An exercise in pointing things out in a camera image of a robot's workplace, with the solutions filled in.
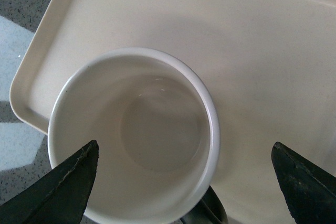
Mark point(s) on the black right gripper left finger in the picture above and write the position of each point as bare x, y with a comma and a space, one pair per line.
61, 196

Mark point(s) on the white smiley mug black handle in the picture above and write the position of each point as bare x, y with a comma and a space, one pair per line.
157, 130

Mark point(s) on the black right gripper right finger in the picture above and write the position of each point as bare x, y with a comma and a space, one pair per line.
309, 190

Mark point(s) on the beige rectangular plastic tray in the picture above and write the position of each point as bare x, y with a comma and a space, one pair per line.
268, 64

